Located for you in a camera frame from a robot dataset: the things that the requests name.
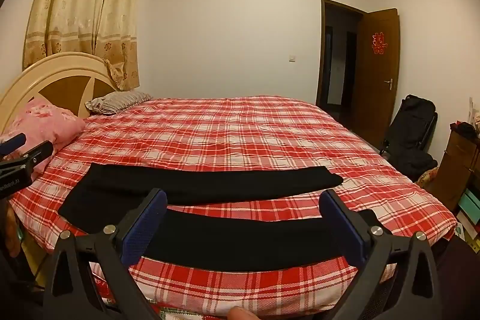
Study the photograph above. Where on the pink floral pillow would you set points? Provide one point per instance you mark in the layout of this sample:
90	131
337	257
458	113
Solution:
45	121

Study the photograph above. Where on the red paper door decoration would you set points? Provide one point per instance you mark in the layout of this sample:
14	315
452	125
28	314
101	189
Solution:
379	42

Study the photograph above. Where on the person's right hand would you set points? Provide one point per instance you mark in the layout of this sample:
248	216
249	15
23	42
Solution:
242	314

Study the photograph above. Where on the brown wooden cabinet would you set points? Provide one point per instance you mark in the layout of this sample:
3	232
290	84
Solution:
455	162

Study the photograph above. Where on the brown wooden door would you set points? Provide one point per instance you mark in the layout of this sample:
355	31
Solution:
375	98

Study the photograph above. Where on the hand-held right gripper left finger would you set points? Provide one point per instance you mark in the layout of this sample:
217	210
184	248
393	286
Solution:
150	218

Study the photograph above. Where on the black pants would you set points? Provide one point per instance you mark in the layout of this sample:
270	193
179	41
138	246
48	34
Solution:
206	182

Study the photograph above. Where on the bed with red plaid sheet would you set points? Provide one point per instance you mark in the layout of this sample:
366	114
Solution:
240	132

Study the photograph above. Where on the teal box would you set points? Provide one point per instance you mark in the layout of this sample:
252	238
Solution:
470	205

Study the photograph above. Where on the cream wooden headboard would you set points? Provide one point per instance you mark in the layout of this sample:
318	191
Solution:
56	74

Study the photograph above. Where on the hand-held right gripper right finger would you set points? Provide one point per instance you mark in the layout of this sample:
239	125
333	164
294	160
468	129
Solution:
343	226

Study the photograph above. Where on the grey striped pillow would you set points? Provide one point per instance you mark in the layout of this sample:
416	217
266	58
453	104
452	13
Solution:
120	100

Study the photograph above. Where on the beige patterned curtain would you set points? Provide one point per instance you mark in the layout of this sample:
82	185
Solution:
86	5

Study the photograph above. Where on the brown door frame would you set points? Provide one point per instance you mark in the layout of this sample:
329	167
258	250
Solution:
321	54

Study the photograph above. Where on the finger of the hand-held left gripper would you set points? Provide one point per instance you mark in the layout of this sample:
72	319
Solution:
13	142
33	154

